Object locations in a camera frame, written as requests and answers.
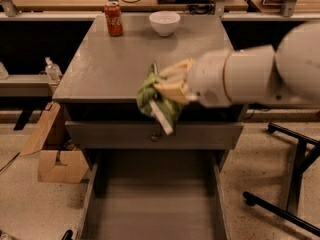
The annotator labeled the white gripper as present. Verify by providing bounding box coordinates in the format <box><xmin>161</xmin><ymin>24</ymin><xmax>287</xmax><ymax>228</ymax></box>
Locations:
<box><xmin>154</xmin><ymin>49</ymin><xmax>231</xmax><ymax>108</ymax></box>

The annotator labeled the green jalapeno chip bag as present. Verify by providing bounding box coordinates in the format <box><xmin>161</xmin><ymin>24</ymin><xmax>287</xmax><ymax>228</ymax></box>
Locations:
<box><xmin>136</xmin><ymin>62</ymin><xmax>184</xmax><ymax>135</ymax></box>

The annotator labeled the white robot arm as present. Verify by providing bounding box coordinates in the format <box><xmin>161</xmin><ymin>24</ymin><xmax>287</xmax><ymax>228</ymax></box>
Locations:
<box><xmin>154</xmin><ymin>22</ymin><xmax>320</xmax><ymax>107</ymax></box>

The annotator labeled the grey drawer cabinet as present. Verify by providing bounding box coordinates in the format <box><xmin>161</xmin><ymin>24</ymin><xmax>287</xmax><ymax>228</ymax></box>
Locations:
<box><xmin>53</xmin><ymin>13</ymin><xmax>246</xmax><ymax>166</ymax></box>

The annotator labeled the closed grey top drawer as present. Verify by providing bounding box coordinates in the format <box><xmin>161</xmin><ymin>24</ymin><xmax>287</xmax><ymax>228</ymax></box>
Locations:
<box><xmin>65</xmin><ymin>121</ymin><xmax>243</xmax><ymax>150</ymax></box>

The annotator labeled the open grey middle drawer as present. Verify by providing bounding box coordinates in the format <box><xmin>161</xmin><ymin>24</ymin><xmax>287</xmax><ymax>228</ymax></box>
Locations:
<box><xmin>76</xmin><ymin>150</ymin><xmax>231</xmax><ymax>240</ymax></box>

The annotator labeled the white ceramic bowl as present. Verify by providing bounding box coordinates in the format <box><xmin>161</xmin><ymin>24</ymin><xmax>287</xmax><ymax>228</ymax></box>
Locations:
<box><xmin>149</xmin><ymin>11</ymin><xmax>181</xmax><ymax>37</ymax></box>

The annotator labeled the red soda can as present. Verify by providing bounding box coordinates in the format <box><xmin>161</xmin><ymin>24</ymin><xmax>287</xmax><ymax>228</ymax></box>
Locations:
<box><xmin>104</xmin><ymin>1</ymin><xmax>123</xmax><ymax>37</ymax></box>

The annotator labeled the clear plastic water bottle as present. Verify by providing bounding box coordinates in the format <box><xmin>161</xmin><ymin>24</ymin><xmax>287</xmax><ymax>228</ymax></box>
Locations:
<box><xmin>45</xmin><ymin>57</ymin><xmax>63</xmax><ymax>83</ymax></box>

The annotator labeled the brown cardboard box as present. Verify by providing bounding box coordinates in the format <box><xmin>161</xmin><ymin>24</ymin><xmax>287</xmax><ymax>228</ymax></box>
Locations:
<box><xmin>20</xmin><ymin>102</ymin><xmax>90</xmax><ymax>183</ymax></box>

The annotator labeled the black metal stand frame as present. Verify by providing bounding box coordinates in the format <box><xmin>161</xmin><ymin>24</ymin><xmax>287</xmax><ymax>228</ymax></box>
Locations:
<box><xmin>242</xmin><ymin>122</ymin><xmax>320</xmax><ymax>237</ymax></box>

